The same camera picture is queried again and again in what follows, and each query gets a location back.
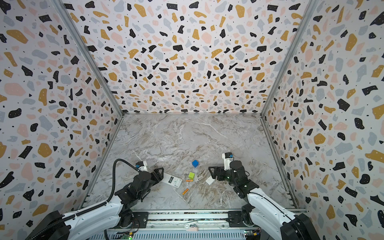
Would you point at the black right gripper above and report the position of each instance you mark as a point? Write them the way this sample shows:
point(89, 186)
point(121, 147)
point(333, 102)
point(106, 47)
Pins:
point(222, 172)

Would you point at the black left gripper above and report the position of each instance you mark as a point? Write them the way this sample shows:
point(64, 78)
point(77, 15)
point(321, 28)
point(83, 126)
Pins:
point(159, 176)

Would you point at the white battery cover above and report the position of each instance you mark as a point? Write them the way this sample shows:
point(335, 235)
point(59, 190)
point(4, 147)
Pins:
point(210, 180)

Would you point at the white red remote control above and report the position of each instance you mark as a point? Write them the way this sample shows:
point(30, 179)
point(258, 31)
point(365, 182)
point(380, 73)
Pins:
point(171, 180)

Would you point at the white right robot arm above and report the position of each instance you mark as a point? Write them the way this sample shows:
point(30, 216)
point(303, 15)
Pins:
point(261, 210)

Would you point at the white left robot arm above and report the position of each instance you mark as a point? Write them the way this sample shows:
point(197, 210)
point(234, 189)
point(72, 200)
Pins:
point(86, 222)

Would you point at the blue cube block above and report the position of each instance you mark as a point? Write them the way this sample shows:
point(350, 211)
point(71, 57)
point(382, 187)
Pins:
point(195, 163)

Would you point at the green cube block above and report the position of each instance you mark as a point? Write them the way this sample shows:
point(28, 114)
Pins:
point(191, 176)

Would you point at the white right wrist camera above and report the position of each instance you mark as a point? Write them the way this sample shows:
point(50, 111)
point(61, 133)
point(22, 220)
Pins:
point(228, 158)

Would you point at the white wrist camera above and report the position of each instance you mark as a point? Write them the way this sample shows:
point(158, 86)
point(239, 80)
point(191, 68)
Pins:
point(228, 158)
point(142, 166)

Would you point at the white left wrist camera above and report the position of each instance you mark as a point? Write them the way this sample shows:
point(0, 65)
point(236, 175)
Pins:
point(142, 166)

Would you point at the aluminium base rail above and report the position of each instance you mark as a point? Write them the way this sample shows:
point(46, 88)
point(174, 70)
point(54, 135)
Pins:
point(187, 225)

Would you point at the aluminium corner post right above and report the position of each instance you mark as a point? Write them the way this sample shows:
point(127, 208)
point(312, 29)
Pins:
point(290, 54)

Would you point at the aluminium corner post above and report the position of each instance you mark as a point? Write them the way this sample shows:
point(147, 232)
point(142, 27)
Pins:
point(65, 16)
point(290, 54)

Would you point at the aluminium corner post left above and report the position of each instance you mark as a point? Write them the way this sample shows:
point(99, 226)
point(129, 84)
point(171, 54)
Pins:
point(65, 16)

